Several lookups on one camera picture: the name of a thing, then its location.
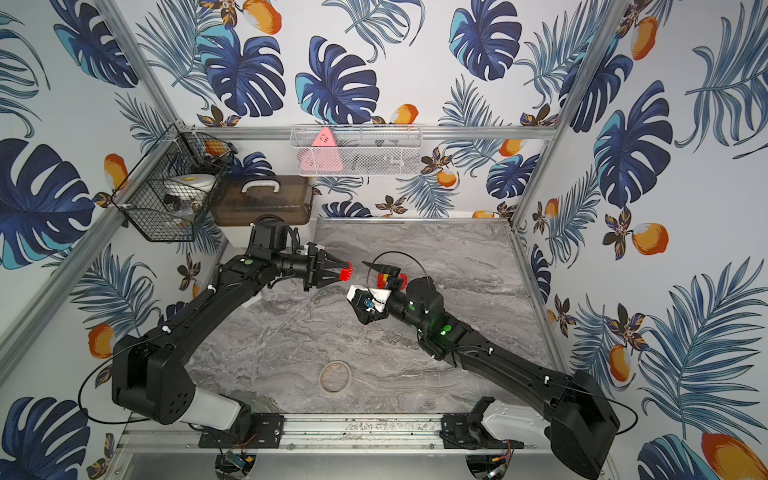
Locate red 2x2 lego brick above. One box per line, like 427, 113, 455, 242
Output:
339, 266, 354, 282

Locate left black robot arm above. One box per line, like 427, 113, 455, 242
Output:
111, 216, 353, 435

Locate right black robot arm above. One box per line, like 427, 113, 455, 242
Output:
371, 277, 620, 479

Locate brown lid storage box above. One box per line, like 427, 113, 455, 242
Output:
210, 175, 313, 227

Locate white bowl in basket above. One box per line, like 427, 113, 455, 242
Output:
163, 174, 216, 197

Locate pink triangle object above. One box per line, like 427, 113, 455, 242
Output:
298, 127, 344, 175

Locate tape roll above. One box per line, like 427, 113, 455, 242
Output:
318, 361, 352, 394

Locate clear wall shelf basket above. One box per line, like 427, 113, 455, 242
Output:
290, 124, 423, 177

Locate black wire basket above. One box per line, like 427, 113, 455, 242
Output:
109, 124, 237, 243

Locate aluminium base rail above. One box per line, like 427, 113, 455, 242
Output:
119, 411, 608, 455

